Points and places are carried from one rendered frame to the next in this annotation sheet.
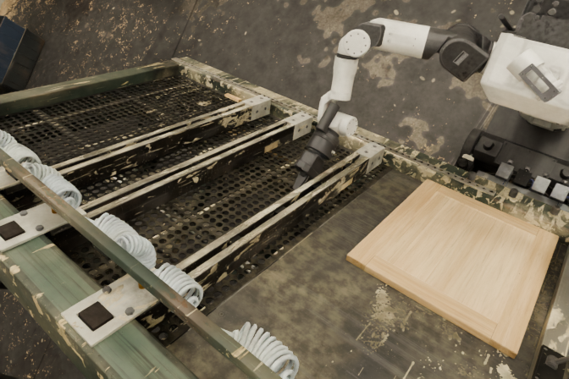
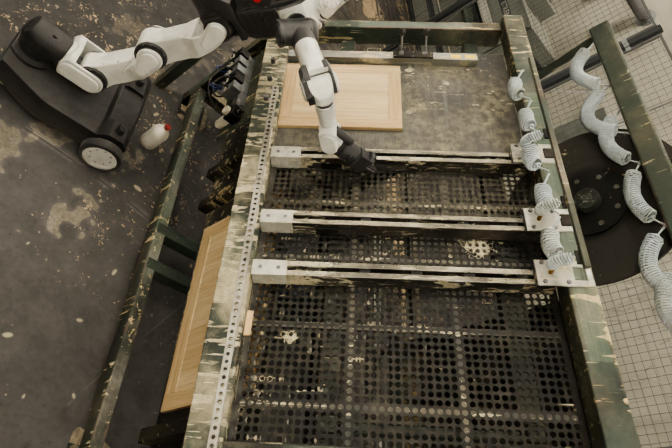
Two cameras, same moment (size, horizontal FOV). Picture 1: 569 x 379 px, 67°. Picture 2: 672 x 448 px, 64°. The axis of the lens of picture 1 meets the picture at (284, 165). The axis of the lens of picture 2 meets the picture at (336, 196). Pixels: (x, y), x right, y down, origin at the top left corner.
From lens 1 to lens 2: 250 cm
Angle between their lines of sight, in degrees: 82
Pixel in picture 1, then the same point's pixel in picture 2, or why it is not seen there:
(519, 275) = (344, 71)
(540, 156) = (122, 96)
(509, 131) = (95, 113)
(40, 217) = (548, 219)
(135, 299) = not seen: hidden behind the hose
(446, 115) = (44, 181)
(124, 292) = not seen: hidden behind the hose
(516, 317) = (378, 68)
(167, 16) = not seen: outside the picture
